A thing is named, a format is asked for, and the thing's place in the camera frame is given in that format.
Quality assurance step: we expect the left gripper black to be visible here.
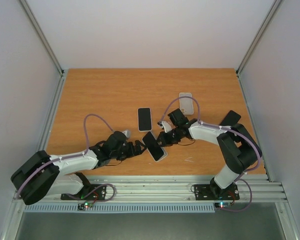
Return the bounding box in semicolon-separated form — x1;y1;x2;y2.
111;140;147;161

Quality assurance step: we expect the aluminium rail frame front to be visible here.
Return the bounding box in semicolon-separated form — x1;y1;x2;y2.
12;174;288;203

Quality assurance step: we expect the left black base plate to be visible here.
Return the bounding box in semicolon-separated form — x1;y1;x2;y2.
60;184;107;201

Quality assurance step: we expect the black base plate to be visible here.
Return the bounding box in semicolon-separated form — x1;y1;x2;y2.
60;184;107;201
192;183;240;201

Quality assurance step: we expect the black phone pink edge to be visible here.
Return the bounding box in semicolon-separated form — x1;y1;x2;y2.
219;110;242;126

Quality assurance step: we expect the aluminium corner post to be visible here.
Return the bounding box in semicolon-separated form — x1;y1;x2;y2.
235;0;284;78
18;0;64;76

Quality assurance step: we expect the aluminium corner post right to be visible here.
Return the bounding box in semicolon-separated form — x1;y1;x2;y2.
235;0;284;78

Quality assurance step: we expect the controller board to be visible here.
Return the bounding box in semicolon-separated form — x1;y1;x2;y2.
214;201;232;209
77;202;94;211

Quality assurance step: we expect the left controller board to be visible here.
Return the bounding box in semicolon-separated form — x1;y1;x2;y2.
77;202;94;211

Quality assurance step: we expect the black phone silver edge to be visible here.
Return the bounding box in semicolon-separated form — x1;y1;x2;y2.
142;131;162;159

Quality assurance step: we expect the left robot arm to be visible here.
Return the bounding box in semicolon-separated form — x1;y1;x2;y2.
10;131;147;206

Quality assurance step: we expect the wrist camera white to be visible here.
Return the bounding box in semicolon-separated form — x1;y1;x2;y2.
157;121;173;133
122;129;131;139

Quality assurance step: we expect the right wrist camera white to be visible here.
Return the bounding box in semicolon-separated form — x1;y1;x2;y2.
157;121;173;133

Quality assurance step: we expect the black phone dark edge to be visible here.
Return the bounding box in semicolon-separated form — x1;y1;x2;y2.
137;107;153;132

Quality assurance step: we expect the slotted grey cable duct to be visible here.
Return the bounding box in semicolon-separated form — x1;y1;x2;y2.
24;202;215;214

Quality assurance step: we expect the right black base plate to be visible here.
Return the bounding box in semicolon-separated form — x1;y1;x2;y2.
192;183;240;201

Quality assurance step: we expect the right controller board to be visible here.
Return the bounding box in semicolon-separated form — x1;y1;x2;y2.
214;201;232;209

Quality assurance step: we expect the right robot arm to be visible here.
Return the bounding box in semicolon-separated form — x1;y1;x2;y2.
157;108;262;198

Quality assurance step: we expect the aluminium corner post left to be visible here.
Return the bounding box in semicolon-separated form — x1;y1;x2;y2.
18;0;64;76

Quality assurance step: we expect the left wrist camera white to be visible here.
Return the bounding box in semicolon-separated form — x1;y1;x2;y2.
122;129;131;139

